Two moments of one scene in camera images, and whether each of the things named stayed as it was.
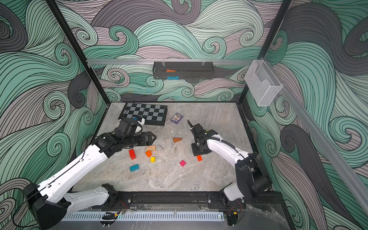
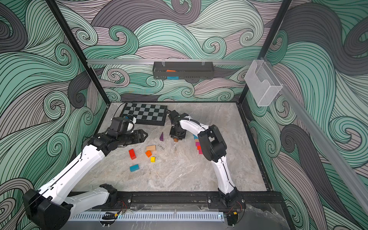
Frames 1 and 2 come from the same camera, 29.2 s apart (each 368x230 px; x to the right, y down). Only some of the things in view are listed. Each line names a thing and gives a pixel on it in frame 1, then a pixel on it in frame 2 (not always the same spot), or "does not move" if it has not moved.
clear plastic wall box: [261, 83] does not move
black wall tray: [183, 70] does not move
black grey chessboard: [152, 114] does not move
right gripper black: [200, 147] → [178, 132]
